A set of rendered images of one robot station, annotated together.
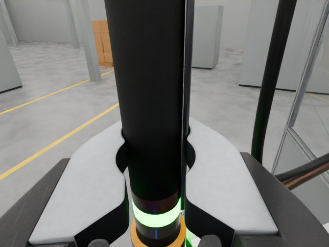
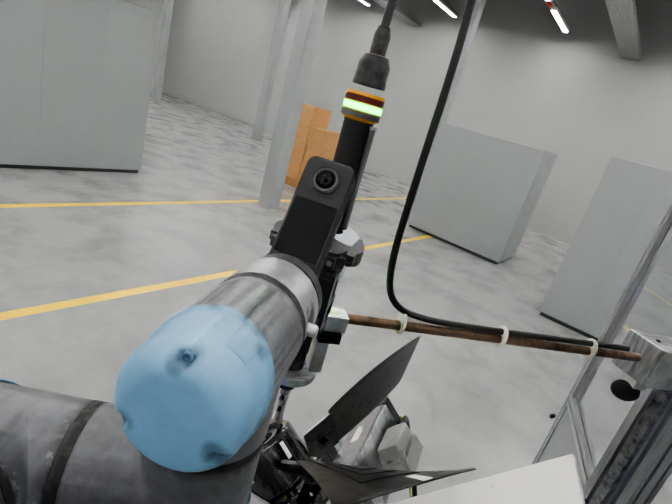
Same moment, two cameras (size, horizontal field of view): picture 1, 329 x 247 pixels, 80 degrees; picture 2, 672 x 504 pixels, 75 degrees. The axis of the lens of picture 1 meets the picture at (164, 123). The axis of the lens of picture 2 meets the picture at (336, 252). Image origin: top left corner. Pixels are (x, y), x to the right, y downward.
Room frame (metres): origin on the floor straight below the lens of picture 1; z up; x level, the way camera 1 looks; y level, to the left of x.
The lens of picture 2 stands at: (-0.40, -0.08, 1.80)
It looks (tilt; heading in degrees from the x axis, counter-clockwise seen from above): 18 degrees down; 8
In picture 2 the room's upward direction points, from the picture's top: 16 degrees clockwise
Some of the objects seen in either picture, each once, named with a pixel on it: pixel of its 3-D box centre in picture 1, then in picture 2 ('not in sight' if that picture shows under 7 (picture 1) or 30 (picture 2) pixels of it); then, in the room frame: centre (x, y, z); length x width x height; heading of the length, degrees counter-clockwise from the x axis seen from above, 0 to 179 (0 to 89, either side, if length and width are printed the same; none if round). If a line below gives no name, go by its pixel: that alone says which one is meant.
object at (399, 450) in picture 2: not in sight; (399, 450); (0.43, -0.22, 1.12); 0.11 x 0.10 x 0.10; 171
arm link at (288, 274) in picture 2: not in sight; (271, 310); (-0.11, 0.00, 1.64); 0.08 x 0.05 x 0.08; 91
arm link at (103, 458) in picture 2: not in sight; (171, 477); (-0.19, 0.02, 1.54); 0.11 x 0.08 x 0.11; 105
